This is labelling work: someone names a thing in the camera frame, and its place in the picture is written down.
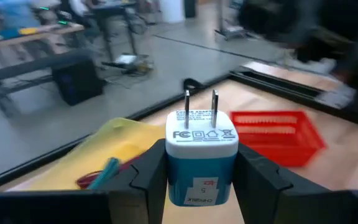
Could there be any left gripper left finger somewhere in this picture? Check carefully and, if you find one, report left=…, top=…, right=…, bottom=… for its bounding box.
left=99, top=138, right=169, bottom=224

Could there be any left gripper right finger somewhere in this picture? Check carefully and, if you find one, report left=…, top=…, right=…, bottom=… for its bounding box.
left=232, top=142, right=323, bottom=224

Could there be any teal marker pen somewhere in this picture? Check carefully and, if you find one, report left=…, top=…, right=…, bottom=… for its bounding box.
left=85, top=157, right=121, bottom=191

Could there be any blue white wall charger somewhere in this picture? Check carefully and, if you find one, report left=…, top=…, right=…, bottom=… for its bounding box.
left=165, top=89, right=240, bottom=207

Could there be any translucent yellow plastic bin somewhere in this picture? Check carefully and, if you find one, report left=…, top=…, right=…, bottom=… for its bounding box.
left=6, top=117, right=167, bottom=192

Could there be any red plastic mesh basket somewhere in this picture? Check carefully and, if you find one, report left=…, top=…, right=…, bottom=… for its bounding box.
left=229, top=110, right=328, bottom=168

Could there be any black computer tower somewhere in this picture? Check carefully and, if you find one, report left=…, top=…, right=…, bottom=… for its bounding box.
left=52, top=58, right=104, bottom=107

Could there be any white power strip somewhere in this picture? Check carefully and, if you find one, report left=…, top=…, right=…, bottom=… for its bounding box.
left=115, top=54, right=138, bottom=66

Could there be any dark metal bench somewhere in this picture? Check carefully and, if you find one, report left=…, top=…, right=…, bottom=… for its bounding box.
left=0, top=49, right=93, bottom=119

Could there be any black standing desk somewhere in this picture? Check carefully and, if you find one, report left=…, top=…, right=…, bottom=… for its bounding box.
left=87, top=1, right=150, bottom=63

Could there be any wooden workbench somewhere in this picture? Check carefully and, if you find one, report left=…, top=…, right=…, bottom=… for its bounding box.
left=0, top=22, right=86, bottom=53

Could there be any person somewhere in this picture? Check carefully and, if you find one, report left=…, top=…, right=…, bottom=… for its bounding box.
left=0, top=0, right=42, bottom=40

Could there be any black frame clamp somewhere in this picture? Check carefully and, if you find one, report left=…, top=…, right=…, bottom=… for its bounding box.
left=182, top=77, right=205, bottom=93

